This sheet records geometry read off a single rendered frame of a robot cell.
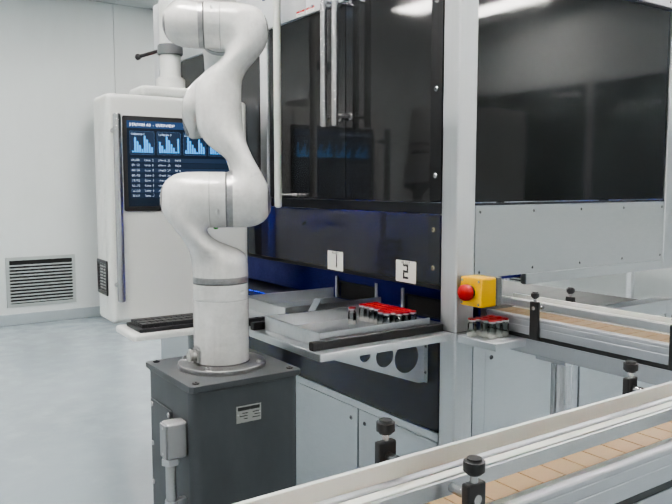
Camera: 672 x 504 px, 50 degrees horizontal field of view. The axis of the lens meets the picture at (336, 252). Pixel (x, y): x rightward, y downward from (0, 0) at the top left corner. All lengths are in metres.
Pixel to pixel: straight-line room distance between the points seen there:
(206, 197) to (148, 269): 0.99
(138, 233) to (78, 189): 4.66
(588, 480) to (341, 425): 1.51
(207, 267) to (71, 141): 5.62
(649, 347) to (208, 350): 0.92
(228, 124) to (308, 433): 1.27
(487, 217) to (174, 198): 0.81
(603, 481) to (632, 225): 1.56
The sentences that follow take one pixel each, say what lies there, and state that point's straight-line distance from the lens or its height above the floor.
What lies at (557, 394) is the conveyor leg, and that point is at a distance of 1.84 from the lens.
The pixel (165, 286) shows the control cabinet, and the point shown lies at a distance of 2.49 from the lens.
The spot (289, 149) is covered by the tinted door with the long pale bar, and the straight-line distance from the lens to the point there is 2.47.
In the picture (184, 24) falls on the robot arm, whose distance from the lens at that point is 1.63.
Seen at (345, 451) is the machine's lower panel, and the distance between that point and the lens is 2.33.
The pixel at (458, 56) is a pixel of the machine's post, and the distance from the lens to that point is 1.83.
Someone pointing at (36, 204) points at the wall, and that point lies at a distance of 7.01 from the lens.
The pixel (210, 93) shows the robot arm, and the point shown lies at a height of 1.45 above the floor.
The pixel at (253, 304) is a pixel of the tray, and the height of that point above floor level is 0.90.
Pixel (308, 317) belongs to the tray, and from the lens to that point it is 1.94.
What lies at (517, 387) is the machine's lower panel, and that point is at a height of 0.70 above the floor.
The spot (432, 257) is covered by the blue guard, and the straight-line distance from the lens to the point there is 1.88.
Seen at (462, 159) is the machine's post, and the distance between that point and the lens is 1.81.
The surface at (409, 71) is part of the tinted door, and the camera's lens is 1.98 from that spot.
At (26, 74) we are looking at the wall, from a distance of 7.06.
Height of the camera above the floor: 1.26
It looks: 5 degrees down
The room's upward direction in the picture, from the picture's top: straight up
